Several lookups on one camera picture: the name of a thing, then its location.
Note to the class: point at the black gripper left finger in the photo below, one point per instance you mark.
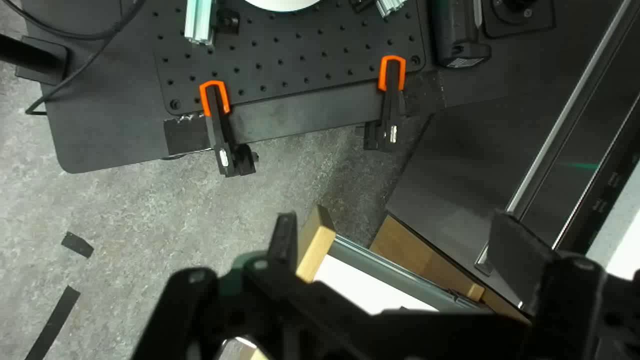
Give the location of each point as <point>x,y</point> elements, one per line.
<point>277,265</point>

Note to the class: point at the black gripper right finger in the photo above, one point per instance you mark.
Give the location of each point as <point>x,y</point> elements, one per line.
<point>544,280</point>

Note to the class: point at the wooden drawer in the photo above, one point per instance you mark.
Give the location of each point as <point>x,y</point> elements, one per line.
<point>397,270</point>

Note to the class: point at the left orange black clamp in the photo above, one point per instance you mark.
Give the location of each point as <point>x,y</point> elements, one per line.
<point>233,156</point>

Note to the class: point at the orange black clamp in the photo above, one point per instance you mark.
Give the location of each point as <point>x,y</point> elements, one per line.
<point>383,132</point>
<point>233,156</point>

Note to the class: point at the dark cabinet with metal rails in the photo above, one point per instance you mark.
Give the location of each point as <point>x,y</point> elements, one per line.
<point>522,132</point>

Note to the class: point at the upper black floor tape strip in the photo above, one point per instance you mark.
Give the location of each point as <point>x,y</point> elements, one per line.
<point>77,245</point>

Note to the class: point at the black floor tape strip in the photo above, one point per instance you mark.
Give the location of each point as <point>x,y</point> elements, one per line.
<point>77,245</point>
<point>54,324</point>

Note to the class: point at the black perforated breadboard plate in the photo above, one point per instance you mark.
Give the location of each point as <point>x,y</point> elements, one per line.
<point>280,55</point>

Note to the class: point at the lower black floor tape strip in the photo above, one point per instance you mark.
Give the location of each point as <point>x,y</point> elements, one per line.
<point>54,324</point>

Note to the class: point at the right orange black clamp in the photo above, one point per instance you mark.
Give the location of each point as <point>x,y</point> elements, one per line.
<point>383,132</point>

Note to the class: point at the aluminium profile piece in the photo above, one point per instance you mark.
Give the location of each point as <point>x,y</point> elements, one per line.
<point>198,21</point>

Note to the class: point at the black device on plate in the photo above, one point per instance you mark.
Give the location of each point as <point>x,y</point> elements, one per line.
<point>456,34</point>

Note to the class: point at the white round object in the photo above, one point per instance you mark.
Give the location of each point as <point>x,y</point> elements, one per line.
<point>283,4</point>

